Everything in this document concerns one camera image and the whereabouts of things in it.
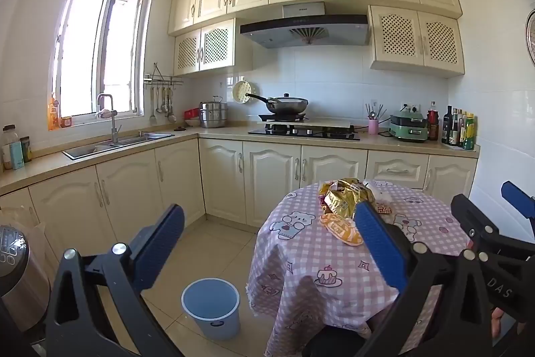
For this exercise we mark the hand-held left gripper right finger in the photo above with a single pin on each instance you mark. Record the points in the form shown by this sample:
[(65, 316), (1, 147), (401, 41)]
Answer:
[(378, 244)]

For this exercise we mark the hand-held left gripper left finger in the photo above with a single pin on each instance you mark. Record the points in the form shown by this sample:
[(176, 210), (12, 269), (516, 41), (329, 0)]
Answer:
[(161, 240)]

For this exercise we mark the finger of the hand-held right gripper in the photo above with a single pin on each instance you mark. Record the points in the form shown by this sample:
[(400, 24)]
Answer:
[(516, 194), (472, 215)]

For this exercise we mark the orange snack wrapper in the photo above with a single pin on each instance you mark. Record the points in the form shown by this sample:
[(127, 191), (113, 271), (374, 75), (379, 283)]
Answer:
[(338, 225)]

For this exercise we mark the white wrapper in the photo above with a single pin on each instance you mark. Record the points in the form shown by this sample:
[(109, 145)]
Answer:
[(381, 196)]

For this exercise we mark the gold snack wrapper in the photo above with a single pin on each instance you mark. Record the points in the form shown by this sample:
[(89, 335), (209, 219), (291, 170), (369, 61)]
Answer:
[(342, 200)]

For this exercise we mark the light blue plastic bin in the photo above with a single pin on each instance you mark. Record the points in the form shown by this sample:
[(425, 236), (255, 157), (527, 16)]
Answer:
[(211, 323)]

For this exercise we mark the person's right hand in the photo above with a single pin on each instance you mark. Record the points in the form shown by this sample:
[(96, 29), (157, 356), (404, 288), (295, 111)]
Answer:
[(503, 323)]

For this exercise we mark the small red patterned wrapper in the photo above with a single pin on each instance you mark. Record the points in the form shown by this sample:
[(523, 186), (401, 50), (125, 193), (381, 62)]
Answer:
[(384, 209)]

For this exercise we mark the green and yellow bottle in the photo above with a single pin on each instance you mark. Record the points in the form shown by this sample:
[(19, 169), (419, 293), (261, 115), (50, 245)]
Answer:
[(469, 135)]

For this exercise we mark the dark glass bottle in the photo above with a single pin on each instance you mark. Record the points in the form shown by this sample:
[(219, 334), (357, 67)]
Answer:
[(447, 129), (455, 133)]

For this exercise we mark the red capped sauce bottle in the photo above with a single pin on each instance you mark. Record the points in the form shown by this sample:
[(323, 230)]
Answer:
[(433, 127)]

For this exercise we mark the steel double sink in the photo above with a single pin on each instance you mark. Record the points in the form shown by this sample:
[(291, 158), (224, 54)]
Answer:
[(125, 141)]

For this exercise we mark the green electric cooker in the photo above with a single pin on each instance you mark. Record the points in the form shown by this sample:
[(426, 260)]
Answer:
[(407, 127)]

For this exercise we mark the pink utensil holder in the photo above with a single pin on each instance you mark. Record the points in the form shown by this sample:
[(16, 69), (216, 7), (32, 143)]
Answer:
[(373, 127)]

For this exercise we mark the cream lower kitchen cabinets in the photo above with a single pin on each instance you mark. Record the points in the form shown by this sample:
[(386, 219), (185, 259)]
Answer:
[(267, 181)]

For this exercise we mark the hanging metal spatula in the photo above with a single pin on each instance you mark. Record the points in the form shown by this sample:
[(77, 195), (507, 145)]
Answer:
[(153, 117)]

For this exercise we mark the metal faucet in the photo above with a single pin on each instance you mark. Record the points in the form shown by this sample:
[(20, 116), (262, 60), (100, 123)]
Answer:
[(113, 127)]

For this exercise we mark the hanging metal ladle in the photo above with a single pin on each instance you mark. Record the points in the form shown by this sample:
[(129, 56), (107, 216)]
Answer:
[(171, 116), (164, 106)]

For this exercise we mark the red bowl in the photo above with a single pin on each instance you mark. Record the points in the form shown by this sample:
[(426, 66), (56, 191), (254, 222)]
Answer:
[(191, 113)]

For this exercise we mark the steel steamer pot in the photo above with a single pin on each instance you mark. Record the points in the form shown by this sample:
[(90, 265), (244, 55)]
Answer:
[(213, 116)]

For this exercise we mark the black gas stove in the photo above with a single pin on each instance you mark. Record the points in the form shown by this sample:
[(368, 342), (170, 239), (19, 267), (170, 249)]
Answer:
[(301, 131)]

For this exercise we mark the silver kitchen appliance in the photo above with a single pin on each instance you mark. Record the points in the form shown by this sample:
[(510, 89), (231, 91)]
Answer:
[(16, 286)]

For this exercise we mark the small dark jar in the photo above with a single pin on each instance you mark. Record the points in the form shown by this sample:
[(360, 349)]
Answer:
[(26, 150)]

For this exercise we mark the black wok with lid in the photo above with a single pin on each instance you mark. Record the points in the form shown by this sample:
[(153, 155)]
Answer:
[(288, 105)]

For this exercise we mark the orange bottle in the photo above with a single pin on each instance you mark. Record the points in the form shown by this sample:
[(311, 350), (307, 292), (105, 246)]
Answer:
[(53, 114)]

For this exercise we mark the teal carton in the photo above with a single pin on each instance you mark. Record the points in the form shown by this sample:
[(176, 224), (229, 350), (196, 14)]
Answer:
[(16, 156)]

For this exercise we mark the round yellow strainer plate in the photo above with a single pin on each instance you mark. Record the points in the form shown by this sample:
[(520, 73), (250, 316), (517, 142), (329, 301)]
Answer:
[(240, 91)]

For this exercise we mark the jar with dark lid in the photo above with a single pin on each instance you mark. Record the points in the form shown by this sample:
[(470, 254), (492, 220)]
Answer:
[(9, 137)]

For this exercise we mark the cream lattice door cabinet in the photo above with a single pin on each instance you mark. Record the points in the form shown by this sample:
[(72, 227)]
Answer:
[(209, 47), (418, 39)]

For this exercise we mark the sliding window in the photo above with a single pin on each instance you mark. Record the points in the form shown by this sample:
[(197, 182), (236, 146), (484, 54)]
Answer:
[(100, 47)]

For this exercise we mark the grey range hood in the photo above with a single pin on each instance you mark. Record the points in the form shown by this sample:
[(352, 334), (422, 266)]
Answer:
[(305, 30)]

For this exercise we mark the white wall socket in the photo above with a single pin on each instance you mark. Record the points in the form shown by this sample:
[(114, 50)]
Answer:
[(411, 106)]

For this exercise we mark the round metal wall tray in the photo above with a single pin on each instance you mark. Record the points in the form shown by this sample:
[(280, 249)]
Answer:
[(531, 35)]

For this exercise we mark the metal utensil wall rack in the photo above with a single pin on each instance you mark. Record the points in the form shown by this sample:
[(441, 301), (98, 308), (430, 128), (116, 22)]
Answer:
[(163, 80)]

